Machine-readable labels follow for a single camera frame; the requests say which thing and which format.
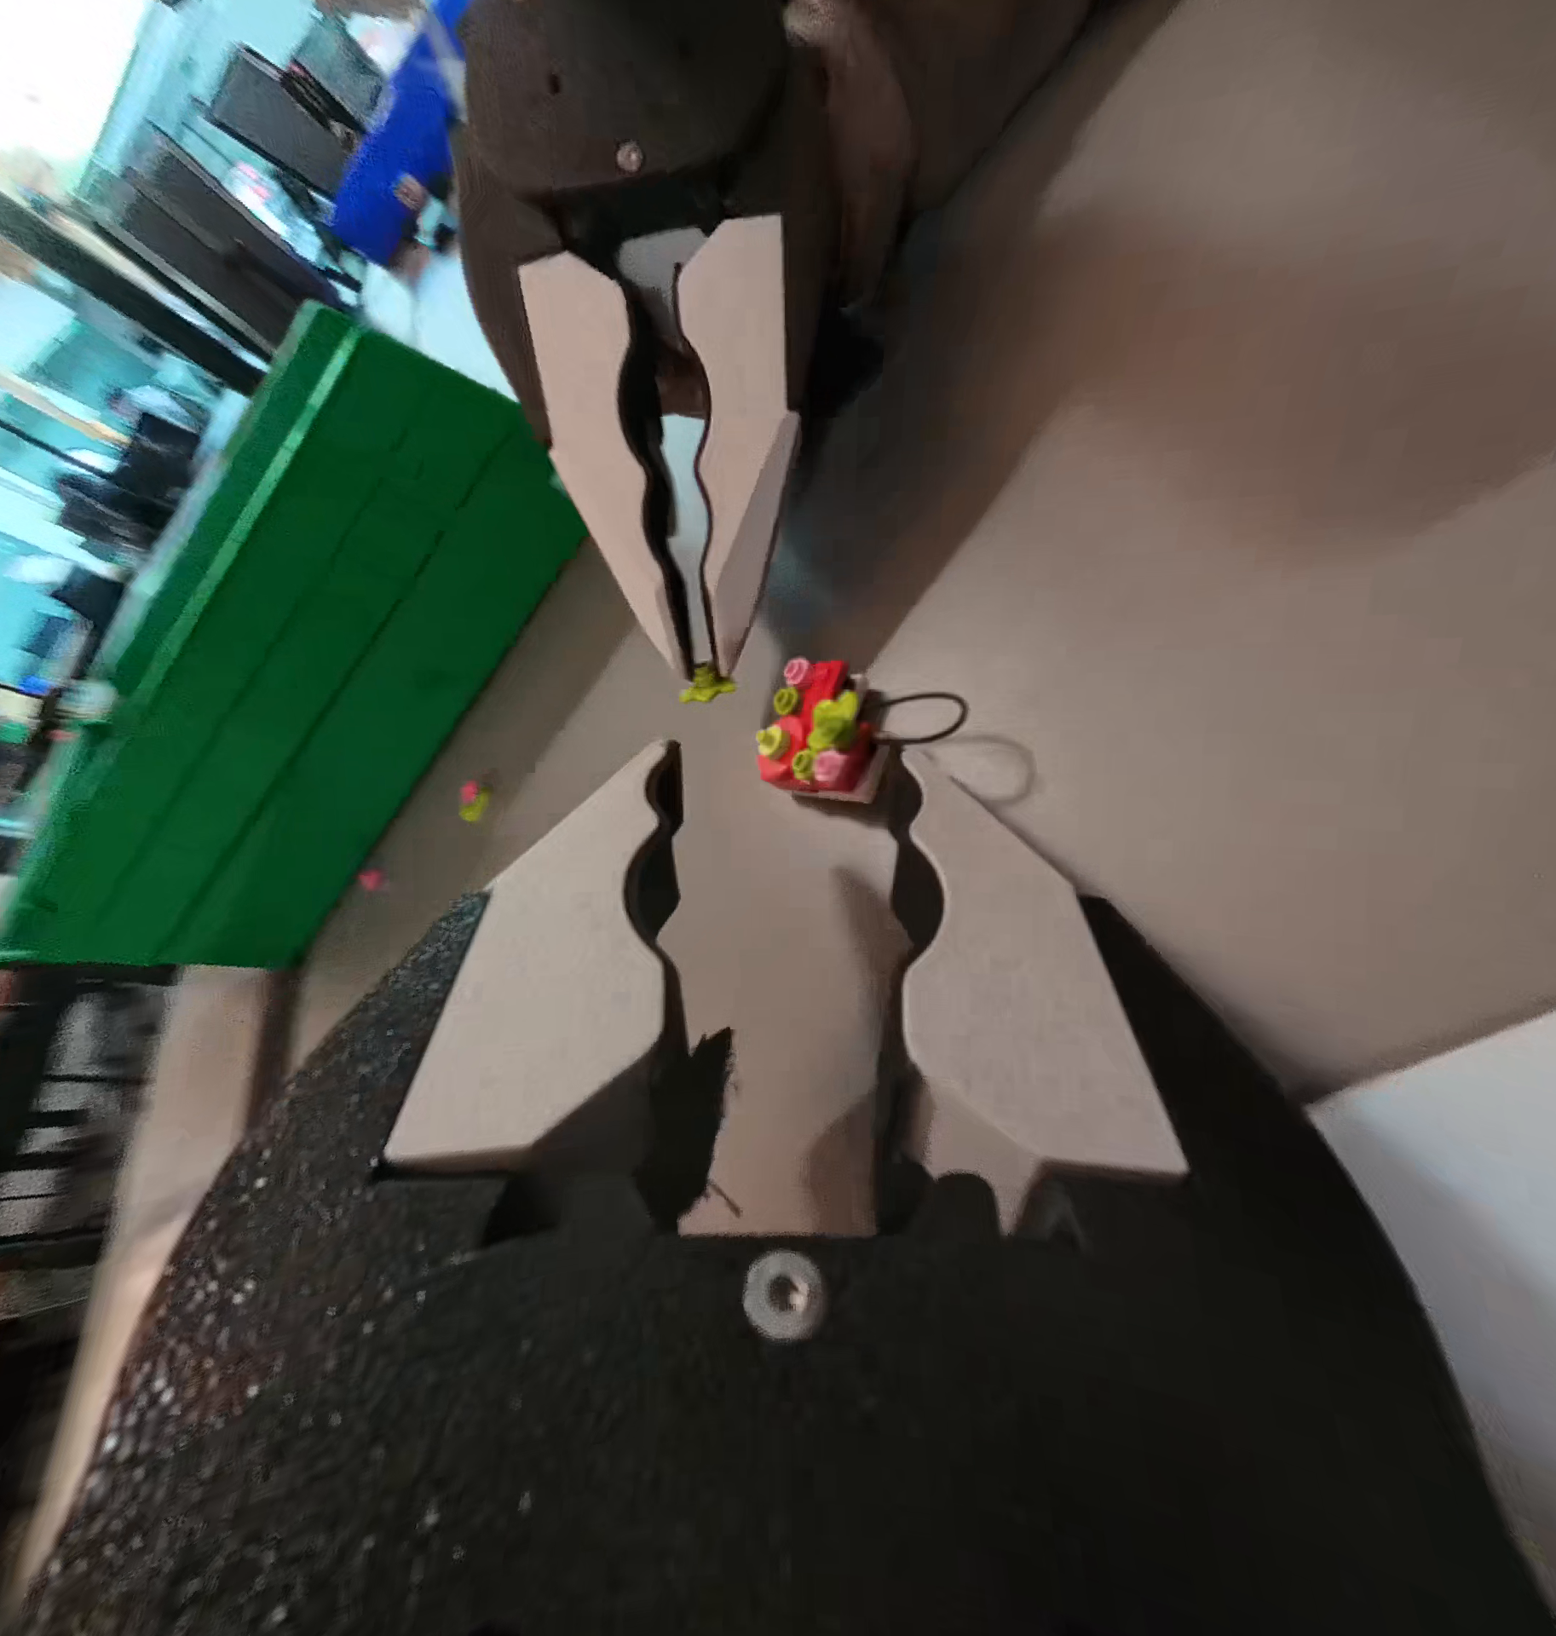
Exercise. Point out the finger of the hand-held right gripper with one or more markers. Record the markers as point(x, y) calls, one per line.
point(587, 409)
point(748, 385)

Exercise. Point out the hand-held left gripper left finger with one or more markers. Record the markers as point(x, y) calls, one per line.
point(535, 1009)

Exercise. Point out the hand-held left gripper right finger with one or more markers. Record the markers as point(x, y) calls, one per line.
point(1047, 1022)

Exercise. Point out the lime lego leaf piece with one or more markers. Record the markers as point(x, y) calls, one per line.
point(707, 686)

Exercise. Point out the small red lego flower segment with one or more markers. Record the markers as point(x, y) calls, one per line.
point(816, 755)

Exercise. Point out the lime lego stud with pink flower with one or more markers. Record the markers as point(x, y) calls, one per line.
point(476, 800)

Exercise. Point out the white lego instruction sheet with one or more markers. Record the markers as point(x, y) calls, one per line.
point(1493, 1213)

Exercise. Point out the black elastic loop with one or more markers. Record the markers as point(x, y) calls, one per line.
point(939, 700)

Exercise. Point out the green box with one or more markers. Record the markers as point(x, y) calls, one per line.
point(320, 638)

